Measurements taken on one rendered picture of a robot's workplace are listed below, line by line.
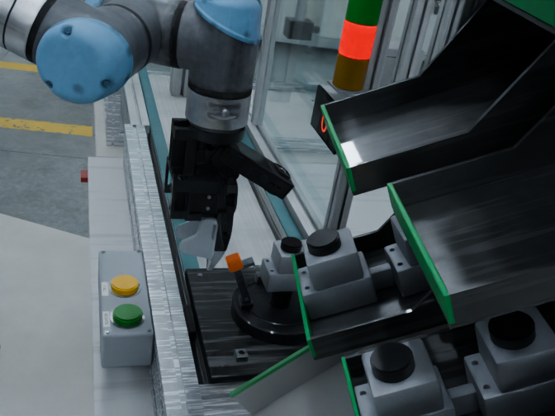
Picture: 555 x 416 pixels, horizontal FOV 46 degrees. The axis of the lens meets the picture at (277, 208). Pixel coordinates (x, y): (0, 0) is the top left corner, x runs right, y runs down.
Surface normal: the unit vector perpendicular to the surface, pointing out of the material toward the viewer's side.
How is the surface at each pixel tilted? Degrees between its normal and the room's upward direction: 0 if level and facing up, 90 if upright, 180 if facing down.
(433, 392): 90
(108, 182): 0
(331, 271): 90
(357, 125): 25
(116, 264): 0
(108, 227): 0
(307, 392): 45
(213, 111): 90
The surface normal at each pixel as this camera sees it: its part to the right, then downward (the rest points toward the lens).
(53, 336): 0.15, -0.87
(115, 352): 0.26, 0.50
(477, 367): -0.28, -0.83
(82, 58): -0.14, 0.45
